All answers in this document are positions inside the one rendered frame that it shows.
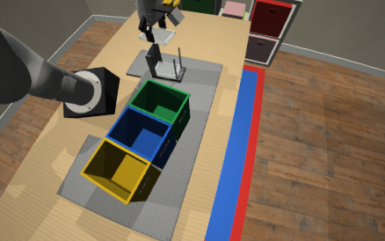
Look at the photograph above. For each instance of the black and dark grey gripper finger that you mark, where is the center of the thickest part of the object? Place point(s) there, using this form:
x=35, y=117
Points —
x=161, y=22
x=143, y=27

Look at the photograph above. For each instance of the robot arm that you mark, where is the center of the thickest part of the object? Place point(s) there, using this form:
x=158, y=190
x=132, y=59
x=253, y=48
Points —
x=49, y=81

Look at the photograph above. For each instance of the green bin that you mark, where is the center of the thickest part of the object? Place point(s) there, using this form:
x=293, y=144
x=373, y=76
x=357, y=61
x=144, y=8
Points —
x=165, y=103

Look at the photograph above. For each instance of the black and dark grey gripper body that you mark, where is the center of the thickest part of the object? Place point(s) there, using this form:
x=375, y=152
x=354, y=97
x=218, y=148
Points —
x=144, y=8

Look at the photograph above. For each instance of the yellow open-top bin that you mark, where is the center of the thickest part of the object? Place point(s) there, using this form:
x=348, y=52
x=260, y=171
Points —
x=117, y=173

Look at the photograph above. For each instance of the blue open-top bin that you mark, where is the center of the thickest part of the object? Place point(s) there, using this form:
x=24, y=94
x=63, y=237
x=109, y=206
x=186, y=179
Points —
x=144, y=135

